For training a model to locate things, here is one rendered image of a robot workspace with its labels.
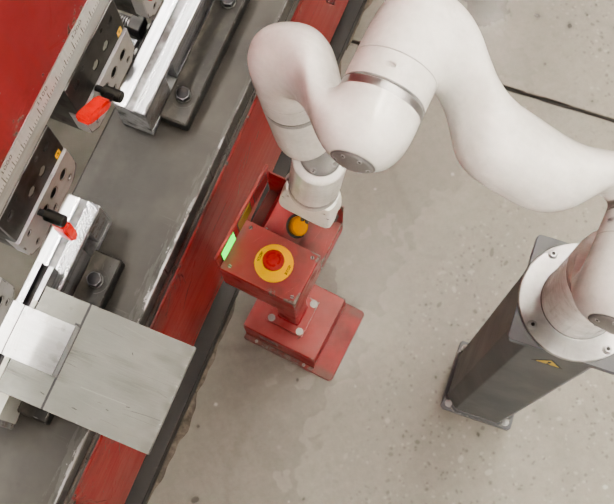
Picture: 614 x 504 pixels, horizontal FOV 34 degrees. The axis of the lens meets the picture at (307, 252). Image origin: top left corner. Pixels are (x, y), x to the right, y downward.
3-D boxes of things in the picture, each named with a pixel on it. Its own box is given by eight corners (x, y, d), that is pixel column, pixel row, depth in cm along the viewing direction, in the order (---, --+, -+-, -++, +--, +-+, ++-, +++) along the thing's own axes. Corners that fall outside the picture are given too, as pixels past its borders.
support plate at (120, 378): (149, 455, 157) (148, 454, 156) (-3, 390, 160) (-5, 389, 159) (196, 348, 161) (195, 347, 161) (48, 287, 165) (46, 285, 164)
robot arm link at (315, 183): (305, 144, 165) (279, 193, 163) (309, 116, 153) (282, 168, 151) (351, 167, 165) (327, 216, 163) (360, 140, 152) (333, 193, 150)
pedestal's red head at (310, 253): (296, 318, 196) (293, 298, 179) (223, 281, 198) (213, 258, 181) (343, 229, 200) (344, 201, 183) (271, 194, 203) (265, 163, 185)
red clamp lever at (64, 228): (77, 244, 149) (60, 225, 140) (52, 234, 150) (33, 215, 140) (82, 233, 150) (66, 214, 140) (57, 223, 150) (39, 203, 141)
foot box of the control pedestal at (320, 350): (330, 382, 259) (330, 375, 247) (243, 338, 262) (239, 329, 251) (365, 313, 263) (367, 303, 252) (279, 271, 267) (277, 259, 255)
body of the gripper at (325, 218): (275, 191, 166) (274, 209, 177) (331, 220, 165) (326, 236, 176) (296, 153, 167) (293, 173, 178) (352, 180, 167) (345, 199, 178)
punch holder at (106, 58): (94, 138, 151) (66, 92, 135) (43, 118, 152) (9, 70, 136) (137, 52, 155) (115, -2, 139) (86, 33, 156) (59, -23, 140)
